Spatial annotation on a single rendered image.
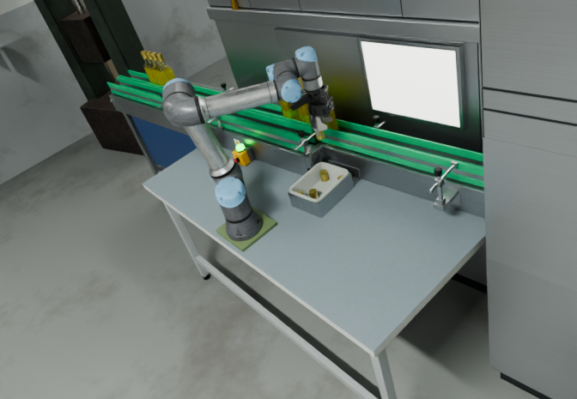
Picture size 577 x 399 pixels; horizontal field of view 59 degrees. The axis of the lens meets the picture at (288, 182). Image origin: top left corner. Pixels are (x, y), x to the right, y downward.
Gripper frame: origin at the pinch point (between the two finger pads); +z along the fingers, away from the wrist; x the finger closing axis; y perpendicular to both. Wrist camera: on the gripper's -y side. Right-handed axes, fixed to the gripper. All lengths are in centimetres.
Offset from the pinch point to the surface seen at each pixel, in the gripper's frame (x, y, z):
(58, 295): -40, -191, 105
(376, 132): 11.4, 19.6, 8.1
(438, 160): -6.2, 47.9, 7.8
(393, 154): 0.6, 29.3, 10.6
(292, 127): 15.6, -21.5, 9.2
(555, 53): -38, 83, -49
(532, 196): -37, 80, -4
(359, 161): 4.1, 12.8, 18.1
